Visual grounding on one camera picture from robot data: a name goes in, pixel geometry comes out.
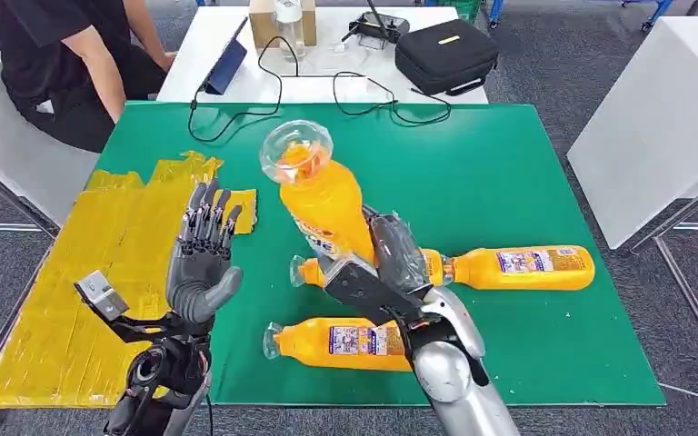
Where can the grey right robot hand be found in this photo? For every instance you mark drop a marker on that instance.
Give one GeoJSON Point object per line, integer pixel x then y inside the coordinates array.
{"type": "Point", "coordinates": [397, 253]}

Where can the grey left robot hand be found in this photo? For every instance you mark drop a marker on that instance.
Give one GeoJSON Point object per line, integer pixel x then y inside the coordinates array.
{"type": "Point", "coordinates": [198, 283]}

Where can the orange drink bottle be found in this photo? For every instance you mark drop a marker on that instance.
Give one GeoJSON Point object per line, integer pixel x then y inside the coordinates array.
{"type": "Point", "coordinates": [523, 271]}
{"type": "Point", "coordinates": [325, 204]}
{"type": "Point", "coordinates": [337, 346]}
{"type": "Point", "coordinates": [310, 272]}

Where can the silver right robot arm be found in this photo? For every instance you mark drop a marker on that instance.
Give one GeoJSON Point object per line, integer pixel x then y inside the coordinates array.
{"type": "Point", "coordinates": [457, 373]}

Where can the yellow plastic sheet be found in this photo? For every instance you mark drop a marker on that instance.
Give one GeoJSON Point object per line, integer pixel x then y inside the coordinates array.
{"type": "Point", "coordinates": [72, 289]}

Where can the green table mat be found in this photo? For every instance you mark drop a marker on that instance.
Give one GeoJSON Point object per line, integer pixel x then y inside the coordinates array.
{"type": "Point", "coordinates": [505, 180]}

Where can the black carry case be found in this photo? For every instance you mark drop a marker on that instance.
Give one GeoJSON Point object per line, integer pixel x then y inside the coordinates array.
{"type": "Point", "coordinates": [445, 57]}

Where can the dark blue tablet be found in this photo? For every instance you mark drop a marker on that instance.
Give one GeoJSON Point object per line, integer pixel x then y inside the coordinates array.
{"type": "Point", "coordinates": [227, 66]}

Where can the black remote controller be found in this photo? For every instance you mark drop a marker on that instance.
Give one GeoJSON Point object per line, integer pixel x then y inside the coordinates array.
{"type": "Point", "coordinates": [379, 27]}

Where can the clear plastic bottle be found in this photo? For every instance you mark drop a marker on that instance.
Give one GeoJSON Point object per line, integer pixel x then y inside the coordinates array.
{"type": "Point", "coordinates": [289, 27]}

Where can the green crate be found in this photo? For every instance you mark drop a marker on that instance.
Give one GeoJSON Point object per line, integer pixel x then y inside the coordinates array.
{"type": "Point", "coordinates": [462, 8]}

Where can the cardboard box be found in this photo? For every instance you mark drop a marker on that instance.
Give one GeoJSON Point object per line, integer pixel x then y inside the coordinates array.
{"type": "Point", "coordinates": [262, 24]}

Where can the person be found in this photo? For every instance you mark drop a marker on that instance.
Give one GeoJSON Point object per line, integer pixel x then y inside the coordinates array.
{"type": "Point", "coordinates": [42, 60]}

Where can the white side table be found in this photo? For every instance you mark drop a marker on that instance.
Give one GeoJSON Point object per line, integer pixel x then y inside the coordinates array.
{"type": "Point", "coordinates": [656, 126]}

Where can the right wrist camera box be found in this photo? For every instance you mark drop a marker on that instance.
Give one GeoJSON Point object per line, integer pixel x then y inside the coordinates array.
{"type": "Point", "coordinates": [367, 292]}

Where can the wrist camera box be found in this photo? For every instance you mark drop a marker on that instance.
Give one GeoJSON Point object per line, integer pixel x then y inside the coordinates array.
{"type": "Point", "coordinates": [367, 292]}
{"type": "Point", "coordinates": [101, 296]}

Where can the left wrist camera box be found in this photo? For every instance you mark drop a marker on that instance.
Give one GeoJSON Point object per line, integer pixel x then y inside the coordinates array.
{"type": "Point", "coordinates": [101, 296]}

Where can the blue metal frame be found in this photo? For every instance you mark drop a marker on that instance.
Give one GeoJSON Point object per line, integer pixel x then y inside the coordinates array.
{"type": "Point", "coordinates": [566, 1]}

